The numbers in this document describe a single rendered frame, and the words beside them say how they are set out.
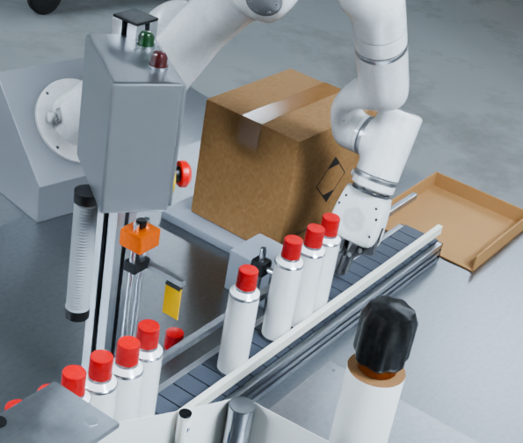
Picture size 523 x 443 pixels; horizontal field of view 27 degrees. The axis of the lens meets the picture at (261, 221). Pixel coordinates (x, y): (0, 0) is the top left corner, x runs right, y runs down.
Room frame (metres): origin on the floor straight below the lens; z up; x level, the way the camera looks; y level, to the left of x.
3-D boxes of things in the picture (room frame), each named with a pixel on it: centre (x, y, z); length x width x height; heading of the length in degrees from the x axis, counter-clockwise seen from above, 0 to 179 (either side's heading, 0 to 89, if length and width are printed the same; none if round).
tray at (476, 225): (2.24, -0.44, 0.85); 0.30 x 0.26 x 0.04; 149
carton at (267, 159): (2.12, -0.03, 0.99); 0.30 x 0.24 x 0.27; 148
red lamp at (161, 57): (1.31, 0.17, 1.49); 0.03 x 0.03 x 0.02
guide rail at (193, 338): (1.65, -0.04, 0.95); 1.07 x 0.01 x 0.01; 149
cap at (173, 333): (1.59, 0.12, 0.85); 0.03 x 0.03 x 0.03
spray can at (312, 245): (1.66, -0.10, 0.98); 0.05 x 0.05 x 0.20
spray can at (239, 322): (1.49, 0.01, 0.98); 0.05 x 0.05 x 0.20
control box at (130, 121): (1.34, 0.20, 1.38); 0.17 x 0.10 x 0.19; 24
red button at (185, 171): (1.32, 0.12, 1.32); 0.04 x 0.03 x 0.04; 24
